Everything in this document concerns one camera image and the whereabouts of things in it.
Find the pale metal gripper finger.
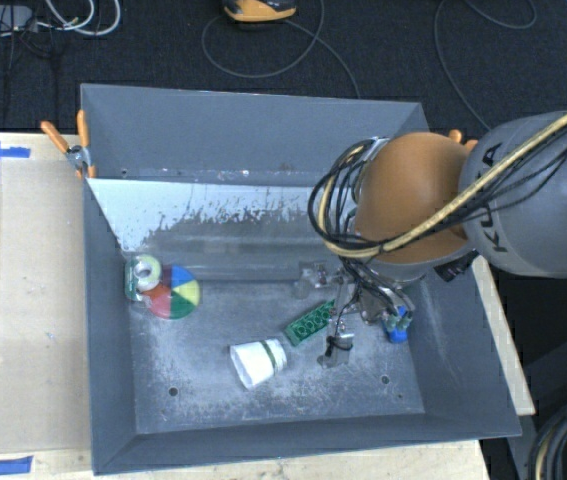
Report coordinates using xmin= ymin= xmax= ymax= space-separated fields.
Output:
xmin=316 ymin=330 xmax=356 ymax=370
xmin=292 ymin=261 xmax=329 ymax=300

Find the dark green flat block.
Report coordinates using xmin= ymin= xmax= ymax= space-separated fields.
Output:
xmin=282 ymin=299 xmax=337 ymax=348

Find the small blue block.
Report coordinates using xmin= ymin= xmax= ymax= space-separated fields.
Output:
xmin=385 ymin=305 xmax=410 ymax=345

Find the white paper cup green stripe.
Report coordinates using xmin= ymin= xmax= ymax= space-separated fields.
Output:
xmin=228 ymin=337 xmax=289 ymax=391

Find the grey metal bin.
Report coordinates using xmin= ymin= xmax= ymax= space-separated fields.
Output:
xmin=78 ymin=82 xmax=524 ymax=476

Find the multicoloured segmented ball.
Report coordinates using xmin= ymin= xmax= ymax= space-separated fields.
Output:
xmin=143 ymin=263 xmax=202 ymax=321

